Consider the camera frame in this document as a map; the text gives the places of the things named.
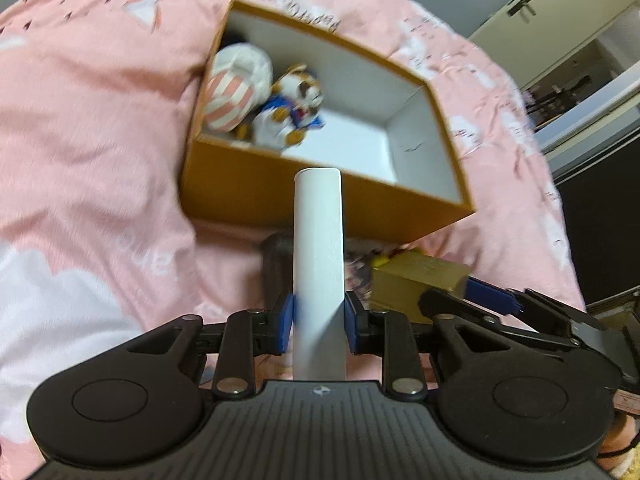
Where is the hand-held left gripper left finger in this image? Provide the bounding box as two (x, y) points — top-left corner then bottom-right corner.
(125, 291), (297, 401)

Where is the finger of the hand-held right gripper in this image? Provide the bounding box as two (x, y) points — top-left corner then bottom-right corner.
(509, 287), (583, 343)
(418, 279), (523, 325)

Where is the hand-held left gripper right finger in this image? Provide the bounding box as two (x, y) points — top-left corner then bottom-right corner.
(343, 290), (506, 402)

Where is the white cylindrical tube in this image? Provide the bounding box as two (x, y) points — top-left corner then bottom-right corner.
(292, 167), (348, 382)

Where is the small gold box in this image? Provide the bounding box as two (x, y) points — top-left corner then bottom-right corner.
(369, 251), (472, 325)

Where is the orange cardboard box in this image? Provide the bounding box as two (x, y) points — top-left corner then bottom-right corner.
(180, 0), (477, 247)

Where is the dark cylindrical container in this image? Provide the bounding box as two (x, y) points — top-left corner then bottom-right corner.
(259, 232), (297, 306)

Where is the tiger plush toy blue outfit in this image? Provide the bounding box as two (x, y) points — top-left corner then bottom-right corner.
(236, 63), (328, 151)

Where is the white pink striped plush toy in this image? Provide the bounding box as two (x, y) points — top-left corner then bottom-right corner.
(202, 43), (274, 135)

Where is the pink printed blanket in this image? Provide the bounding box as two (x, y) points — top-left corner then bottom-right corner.
(0, 0), (587, 466)

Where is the white wardrobe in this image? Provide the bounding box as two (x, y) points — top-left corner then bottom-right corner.
(469, 0), (640, 161)

